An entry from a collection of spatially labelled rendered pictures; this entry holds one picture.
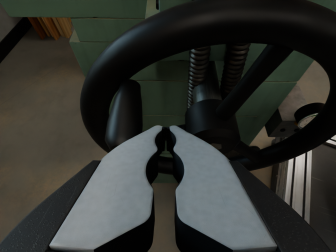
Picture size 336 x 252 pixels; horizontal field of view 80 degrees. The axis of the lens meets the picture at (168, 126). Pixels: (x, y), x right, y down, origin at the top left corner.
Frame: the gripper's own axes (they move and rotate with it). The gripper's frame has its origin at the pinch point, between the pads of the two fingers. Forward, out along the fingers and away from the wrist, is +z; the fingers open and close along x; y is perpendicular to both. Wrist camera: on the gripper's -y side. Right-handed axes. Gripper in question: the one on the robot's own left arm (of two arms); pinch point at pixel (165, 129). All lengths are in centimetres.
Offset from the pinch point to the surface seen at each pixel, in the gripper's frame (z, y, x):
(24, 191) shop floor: 62, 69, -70
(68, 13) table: 23.3, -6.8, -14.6
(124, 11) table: 23.1, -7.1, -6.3
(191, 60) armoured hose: 13.4, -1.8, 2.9
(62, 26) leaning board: 163, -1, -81
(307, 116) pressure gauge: 26.5, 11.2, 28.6
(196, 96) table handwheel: 13.1, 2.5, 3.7
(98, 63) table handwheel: 4.6, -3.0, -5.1
